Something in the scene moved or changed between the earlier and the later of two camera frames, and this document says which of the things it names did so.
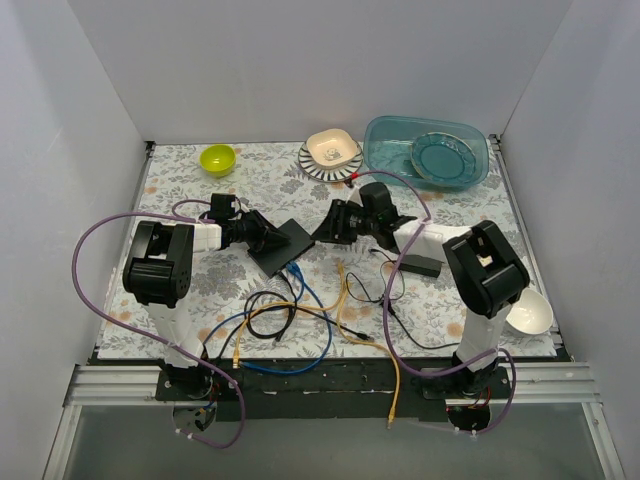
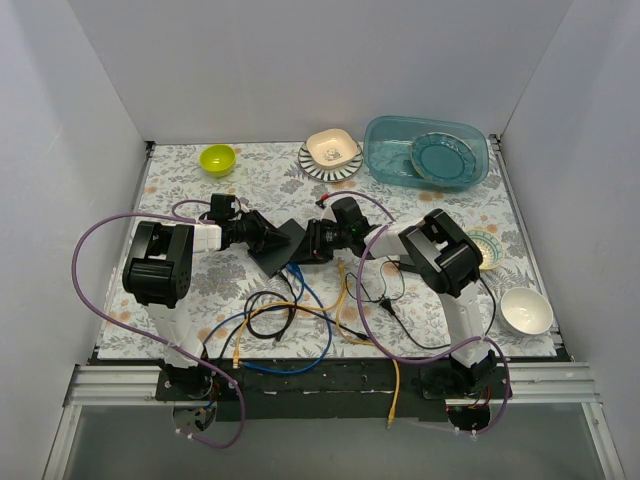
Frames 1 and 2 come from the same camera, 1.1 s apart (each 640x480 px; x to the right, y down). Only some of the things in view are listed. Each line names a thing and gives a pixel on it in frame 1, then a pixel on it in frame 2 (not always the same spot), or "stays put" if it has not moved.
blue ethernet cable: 297,268 stays put
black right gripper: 339,223 → 314,240
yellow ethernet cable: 235,363 stays put
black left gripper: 258,231 stays put
